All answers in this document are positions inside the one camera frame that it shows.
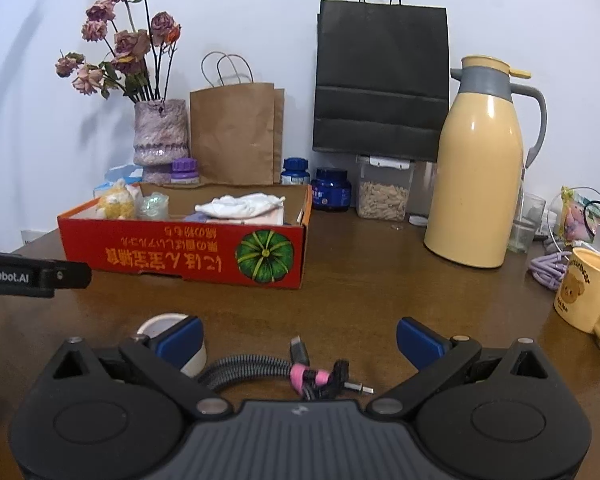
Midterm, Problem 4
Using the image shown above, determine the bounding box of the clear snack bag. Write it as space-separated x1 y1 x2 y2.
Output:
560 186 600 241

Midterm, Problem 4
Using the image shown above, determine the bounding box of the yellow thermos jug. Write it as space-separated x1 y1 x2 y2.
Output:
424 55 548 269

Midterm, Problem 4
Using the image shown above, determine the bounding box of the yellow bear mug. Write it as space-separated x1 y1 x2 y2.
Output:
553 247 600 346

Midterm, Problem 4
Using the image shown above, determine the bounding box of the black paper bag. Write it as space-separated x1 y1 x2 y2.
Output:
312 0 451 163

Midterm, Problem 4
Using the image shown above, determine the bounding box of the braided grey cable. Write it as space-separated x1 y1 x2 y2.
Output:
200 336 374 402

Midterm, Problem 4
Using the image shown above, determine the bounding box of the mottled purple ceramic vase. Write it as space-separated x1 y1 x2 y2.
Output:
132 98 191 184

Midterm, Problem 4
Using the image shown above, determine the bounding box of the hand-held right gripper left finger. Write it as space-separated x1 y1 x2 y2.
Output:
40 316 233 418

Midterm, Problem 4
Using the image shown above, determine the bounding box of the white cup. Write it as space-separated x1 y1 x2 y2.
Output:
136 313 207 378

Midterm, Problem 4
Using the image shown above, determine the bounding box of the blue lid white bottle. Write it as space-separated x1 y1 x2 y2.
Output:
280 157 311 186

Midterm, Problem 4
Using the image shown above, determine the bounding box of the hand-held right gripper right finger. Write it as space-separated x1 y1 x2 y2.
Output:
365 317 556 418

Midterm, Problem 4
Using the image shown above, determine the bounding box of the brown paper bag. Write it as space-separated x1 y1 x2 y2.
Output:
189 51 286 187

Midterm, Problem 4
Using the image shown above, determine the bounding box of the clear container of nuts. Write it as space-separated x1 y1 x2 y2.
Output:
356 155 415 222

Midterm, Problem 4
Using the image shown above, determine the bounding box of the empty clear container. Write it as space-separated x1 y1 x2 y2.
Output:
410 162 438 221

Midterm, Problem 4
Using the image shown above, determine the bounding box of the iridescent plastic wrap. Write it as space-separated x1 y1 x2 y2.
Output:
136 194 171 221

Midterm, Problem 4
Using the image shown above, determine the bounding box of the purple lid bottle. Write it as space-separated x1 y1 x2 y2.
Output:
170 157 201 184

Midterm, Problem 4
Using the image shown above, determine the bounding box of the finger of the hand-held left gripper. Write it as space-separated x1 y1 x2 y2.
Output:
54 260 92 290

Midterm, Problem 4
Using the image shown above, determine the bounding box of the dark blue jar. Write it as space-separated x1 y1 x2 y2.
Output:
311 167 351 211

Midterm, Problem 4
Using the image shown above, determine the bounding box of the blue tissue box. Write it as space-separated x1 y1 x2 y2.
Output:
92 164 143 200

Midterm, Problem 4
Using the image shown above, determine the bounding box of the clear glass cup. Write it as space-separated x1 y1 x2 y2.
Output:
507 192 547 254

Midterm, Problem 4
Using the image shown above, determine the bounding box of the yellow plush toy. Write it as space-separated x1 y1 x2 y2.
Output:
96 178 137 220

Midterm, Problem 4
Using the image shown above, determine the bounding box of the purple cable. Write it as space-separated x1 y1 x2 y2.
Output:
529 251 576 291

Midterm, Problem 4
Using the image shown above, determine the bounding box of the red cardboard box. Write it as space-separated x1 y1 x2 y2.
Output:
57 182 313 290

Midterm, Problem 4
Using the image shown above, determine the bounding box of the dried pink rose bouquet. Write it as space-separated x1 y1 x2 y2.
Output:
55 0 182 106

